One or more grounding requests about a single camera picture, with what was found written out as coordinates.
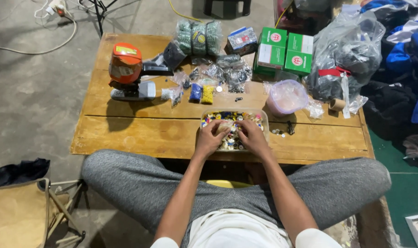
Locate person's right hand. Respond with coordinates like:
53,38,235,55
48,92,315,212
235,119,273,160

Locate person's left hand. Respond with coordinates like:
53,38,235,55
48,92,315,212
194,119,230,160

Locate small clear plastic bag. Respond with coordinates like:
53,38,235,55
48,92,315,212
216,121,238,135

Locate clear tub of mixed buttons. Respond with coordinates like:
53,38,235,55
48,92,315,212
200,108,270,152

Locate bag of yellow beads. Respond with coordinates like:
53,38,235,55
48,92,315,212
201,85,216,105

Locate bag of blue beads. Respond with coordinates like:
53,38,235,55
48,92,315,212
188,83,203,103

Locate clear tub with purple rim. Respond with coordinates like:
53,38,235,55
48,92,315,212
266,79,310,117

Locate pile of small bags with metal parts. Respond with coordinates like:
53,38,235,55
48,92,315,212
190,54,253,94

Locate small bag of white and dark parts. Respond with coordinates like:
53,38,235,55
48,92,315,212
161,86,184,107

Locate small clear bag of dark pieces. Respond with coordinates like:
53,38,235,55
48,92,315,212
171,71,193,91

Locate green and white box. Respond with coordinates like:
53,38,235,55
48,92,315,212
257,27,288,70
284,33,314,76
252,52,285,79

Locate yellow stool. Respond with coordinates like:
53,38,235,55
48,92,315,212
201,179,253,189

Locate small crumpled clear bag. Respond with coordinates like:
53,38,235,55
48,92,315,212
303,99,325,120

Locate dark plastic bag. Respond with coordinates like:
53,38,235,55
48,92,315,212
163,40,188,70

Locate blue and silver box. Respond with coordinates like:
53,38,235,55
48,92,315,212
225,26,259,56

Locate cardboard tape core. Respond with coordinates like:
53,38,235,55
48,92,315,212
328,98,347,112

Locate person's grey trousers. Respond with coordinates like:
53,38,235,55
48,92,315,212
81,149,392,248

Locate person's white shirt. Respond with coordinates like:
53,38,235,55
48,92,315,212
150,208,344,248

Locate red ribbon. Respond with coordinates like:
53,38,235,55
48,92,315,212
318,67,352,77

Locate white paper strip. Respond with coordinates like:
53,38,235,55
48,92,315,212
340,72,352,119

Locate orange and grey press machine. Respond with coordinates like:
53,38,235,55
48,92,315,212
108,42,175,102

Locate black stool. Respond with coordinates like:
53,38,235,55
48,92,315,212
203,0,252,17

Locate large clear bag of dark parts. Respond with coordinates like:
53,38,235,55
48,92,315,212
303,12,386,103

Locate black tripod stand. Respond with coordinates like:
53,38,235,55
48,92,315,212
79,0,119,37

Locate heap of blue, white, black clothes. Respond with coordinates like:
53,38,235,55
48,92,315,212
359,0,418,171

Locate white power strip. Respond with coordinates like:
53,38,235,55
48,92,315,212
45,0,67,17

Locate dark cloth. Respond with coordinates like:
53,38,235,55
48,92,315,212
0,158,51,189

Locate tan folding chair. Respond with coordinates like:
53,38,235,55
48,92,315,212
0,178,86,248

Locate bag of green cord rolls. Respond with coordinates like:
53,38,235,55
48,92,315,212
174,19,223,58

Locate yellow cable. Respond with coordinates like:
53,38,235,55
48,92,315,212
168,0,205,24

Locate white power cable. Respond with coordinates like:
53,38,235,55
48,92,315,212
0,0,78,56

